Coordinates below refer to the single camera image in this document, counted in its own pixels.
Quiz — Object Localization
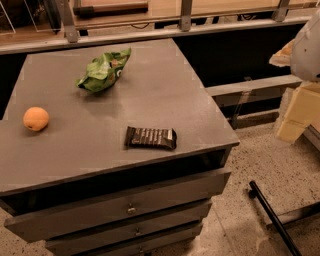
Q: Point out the dark chocolate rxbar wrapper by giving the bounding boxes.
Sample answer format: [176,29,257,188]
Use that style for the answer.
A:
[124,126,177,150]

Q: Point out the metal railing frame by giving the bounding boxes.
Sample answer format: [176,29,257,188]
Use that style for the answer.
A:
[0,0,320,56]

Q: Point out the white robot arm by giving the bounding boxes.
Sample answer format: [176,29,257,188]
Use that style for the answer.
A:
[276,10,320,143]

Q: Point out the green chip bag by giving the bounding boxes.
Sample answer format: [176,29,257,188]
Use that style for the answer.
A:
[75,48,131,93]

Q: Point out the grey drawer cabinet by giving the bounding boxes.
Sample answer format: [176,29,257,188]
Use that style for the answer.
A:
[0,39,239,256]

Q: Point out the black metal bar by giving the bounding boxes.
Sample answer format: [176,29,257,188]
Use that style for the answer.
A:
[249,181,302,256]

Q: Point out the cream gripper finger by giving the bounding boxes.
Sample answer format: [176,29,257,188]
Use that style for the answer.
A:
[275,81,320,143]

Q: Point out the low grey bench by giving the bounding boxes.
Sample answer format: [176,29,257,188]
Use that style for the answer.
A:
[207,75,301,129]

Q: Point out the orange fruit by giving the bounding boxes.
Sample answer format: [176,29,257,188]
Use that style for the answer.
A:
[23,107,49,131]

